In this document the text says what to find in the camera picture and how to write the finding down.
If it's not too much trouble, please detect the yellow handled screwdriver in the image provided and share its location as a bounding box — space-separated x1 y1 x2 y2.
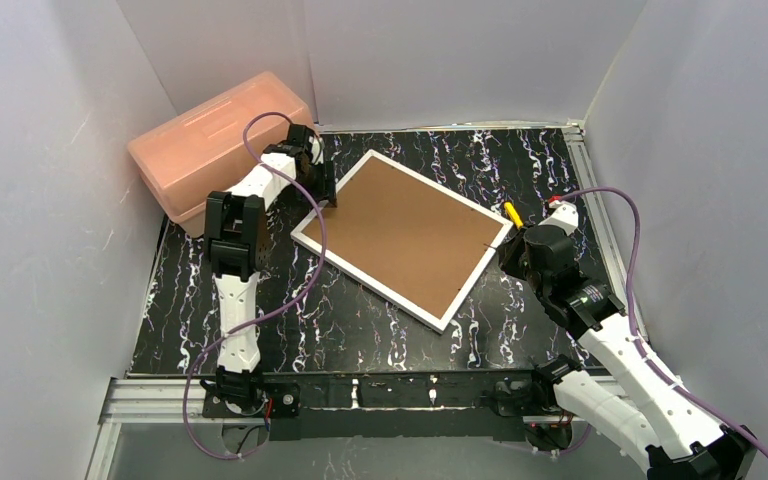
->
503 202 524 230

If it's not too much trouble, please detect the white picture frame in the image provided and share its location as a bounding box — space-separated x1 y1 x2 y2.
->
291 150 513 333

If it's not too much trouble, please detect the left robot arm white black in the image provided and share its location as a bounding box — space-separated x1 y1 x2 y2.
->
202 123 336 409

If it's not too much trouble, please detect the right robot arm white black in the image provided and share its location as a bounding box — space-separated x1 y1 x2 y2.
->
498 225 757 479

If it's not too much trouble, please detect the translucent orange plastic box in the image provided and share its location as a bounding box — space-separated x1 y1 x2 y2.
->
127 72 314 238

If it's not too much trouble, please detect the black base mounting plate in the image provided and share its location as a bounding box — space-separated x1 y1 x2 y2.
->
199 369 575 449

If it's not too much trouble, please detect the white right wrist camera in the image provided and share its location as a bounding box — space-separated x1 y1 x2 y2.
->
541 196 579 236

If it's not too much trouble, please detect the aluminium right side rail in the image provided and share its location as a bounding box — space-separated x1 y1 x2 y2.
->
562 123 649 341

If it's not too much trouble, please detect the aluminium rail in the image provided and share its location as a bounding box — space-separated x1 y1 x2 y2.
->
99 374 624 425
562 123 649 341

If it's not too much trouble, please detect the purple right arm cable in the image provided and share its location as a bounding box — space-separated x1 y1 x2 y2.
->
556 186 768 480

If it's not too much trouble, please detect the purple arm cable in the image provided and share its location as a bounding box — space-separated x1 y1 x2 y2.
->
556 186 768 480
181 111 329 463

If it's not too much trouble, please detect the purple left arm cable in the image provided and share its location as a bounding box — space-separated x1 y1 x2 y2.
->
181 111 329 463

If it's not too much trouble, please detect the aluminium front rail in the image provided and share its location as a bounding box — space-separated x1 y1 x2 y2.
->
99 374 624 425

